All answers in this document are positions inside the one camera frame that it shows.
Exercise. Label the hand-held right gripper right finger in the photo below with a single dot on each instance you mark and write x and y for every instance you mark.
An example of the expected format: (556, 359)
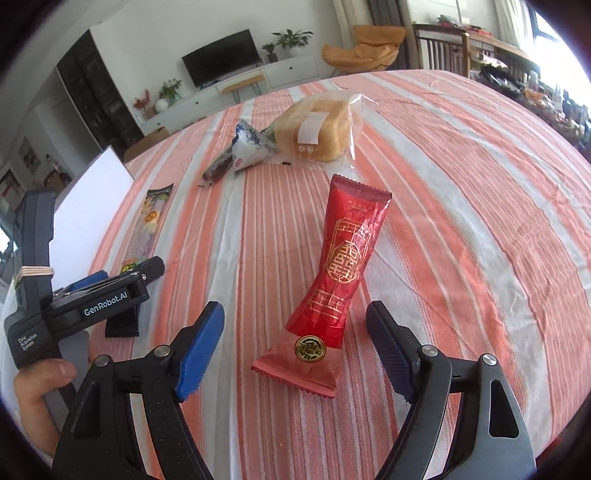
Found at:
(392, 350)

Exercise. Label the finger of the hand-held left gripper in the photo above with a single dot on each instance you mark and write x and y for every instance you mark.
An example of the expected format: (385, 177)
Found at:
(147, 271)
(85, 282)

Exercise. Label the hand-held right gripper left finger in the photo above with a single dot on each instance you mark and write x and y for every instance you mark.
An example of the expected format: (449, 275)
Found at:
(198, 355)

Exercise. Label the long translucent snack packet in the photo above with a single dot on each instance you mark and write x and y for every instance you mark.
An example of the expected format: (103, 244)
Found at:
(147, 221)

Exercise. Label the black chocolate bar packet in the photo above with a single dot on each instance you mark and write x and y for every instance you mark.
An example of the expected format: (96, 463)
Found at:
(122, 325)

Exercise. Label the red long snack packet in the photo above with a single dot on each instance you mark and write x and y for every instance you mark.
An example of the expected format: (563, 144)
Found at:
(341, 258)

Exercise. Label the dark red sausage stick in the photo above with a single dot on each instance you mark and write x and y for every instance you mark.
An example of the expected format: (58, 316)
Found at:
(221, 166)

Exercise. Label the white triangular snack packet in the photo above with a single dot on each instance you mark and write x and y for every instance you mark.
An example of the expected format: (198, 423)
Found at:
(251, 147)

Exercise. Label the bread loaf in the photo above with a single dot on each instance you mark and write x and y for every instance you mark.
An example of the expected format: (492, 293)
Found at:
(318, 124)

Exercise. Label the person's left hand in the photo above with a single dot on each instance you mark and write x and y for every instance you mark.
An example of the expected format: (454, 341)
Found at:
(32, 401)

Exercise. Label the tan rubber band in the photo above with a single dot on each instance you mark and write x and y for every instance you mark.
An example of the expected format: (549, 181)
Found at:
(34, 272)

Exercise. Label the cardboard box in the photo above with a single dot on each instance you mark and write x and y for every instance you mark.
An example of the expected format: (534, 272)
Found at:
(152, 138)

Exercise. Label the orange striped blanket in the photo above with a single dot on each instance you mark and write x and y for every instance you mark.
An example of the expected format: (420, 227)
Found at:
(461, 230)

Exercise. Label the white round vase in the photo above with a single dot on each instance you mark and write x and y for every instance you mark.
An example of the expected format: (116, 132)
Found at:
(161, 105)

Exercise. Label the red flower arrangement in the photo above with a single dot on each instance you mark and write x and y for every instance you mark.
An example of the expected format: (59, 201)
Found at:
(144, 102)

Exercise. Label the flowering green potted plant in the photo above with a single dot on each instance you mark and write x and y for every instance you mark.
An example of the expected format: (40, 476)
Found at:
(170, 87)

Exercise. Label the dark glass cabinet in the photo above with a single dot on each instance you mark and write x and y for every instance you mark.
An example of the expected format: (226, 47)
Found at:
(92, 92)

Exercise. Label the wooden bench with hairpin legs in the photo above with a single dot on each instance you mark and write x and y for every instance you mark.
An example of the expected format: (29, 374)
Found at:
(242, 82)

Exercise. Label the black flat television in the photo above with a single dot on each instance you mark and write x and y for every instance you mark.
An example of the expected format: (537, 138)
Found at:
(221, 57)

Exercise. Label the white television cabinet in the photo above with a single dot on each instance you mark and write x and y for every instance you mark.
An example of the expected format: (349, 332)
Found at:
(295, 69)

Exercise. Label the small potted plant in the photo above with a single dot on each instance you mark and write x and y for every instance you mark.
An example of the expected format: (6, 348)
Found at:
(270, 51)

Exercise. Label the large leafy potted plant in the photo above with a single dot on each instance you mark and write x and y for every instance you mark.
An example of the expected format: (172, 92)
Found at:
(291, 39)

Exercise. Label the orange lounge chair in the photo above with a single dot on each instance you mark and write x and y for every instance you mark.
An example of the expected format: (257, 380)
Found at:
(364, 50)

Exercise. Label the standing air conditioner with cover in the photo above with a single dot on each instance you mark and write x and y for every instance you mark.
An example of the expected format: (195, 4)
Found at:
(348, 18)

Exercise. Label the grey curtain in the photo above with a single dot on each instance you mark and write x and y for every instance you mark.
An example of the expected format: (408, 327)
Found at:
(388, 11)

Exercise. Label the white sheer curtain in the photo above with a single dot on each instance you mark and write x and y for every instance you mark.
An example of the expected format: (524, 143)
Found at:
(505, 21)

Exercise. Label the dark framed window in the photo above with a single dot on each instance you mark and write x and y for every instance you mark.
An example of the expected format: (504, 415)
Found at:
(561, 41)

